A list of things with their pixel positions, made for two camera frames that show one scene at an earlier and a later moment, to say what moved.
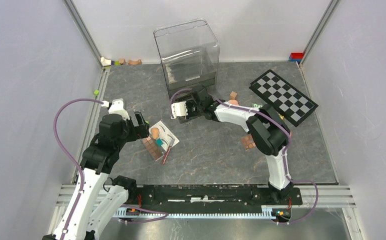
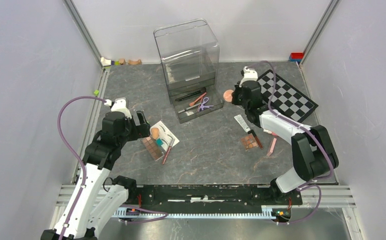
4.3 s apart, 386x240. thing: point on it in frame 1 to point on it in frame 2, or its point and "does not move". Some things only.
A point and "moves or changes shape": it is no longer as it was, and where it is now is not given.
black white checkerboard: [288, 101] does not move
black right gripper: [190, 114] to [234, 100]
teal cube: [159, 142] does not move
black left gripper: [142, 131] does not move
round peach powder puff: [233, 102] moves or changes shape
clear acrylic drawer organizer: [189, 55] does not move
